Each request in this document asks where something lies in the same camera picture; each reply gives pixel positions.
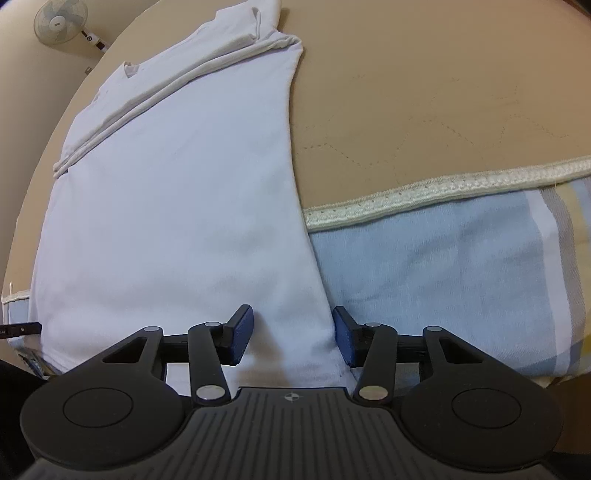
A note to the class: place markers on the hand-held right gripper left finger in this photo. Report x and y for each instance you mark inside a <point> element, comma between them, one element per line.
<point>242,332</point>

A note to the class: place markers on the light blue plaid bed sheet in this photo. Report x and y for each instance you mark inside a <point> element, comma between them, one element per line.
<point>438,277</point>

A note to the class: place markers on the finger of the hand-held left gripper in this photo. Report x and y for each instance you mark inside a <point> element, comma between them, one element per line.
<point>23,329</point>

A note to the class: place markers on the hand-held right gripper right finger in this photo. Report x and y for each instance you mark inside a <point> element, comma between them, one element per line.
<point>344,337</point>

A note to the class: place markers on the white t-shirt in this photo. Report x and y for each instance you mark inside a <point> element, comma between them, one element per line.
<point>175,207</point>

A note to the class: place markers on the white standing fan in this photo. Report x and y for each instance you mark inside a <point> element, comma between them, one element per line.
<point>57,21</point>

